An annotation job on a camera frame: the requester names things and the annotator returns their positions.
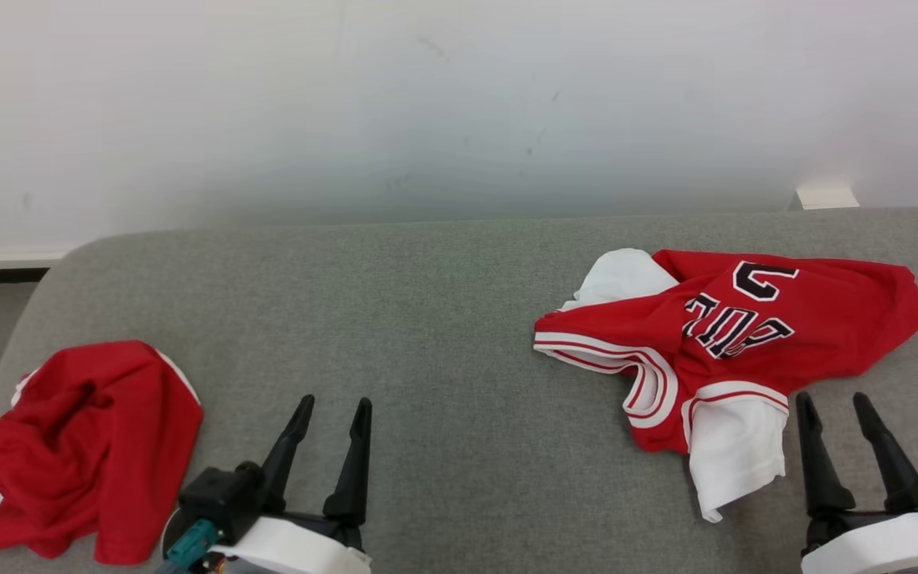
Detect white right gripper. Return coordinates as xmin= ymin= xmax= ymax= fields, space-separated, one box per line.
xmin=795 ymin=391 xmax=918 ymax=574

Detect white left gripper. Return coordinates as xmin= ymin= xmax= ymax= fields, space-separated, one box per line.
xmin=212 ymin=395 xmax=373 ymax=574

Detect red printed basketball jersey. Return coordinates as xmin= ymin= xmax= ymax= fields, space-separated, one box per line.
xmin=533 ymin=249 xmax=918 ymax=524

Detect red shorts with white trim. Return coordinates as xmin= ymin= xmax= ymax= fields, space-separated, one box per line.
xmin=0 ymin=340 xmax=205 ymax=565

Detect grey fabric sofa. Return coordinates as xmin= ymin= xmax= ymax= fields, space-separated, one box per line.
xmin=0 ymin=209 xmax=918 ymax=574

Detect white baseboard strip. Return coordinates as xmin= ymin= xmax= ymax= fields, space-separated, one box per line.
xmin=0 ymin=246 xmax=77 ymax=270

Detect small white wall box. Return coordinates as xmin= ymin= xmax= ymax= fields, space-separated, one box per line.
xmin=795 ymin=187 xmax=860 ymax=210

